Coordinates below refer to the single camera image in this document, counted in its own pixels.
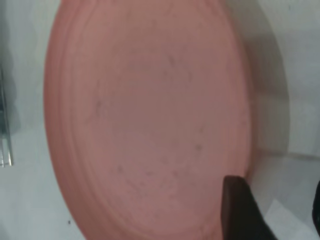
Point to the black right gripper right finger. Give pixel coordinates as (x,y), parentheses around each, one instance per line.
(317,205)

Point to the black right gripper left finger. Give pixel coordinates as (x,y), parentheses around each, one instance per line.
(240,212)

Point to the pink round plate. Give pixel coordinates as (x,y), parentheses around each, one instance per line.
(150,112)

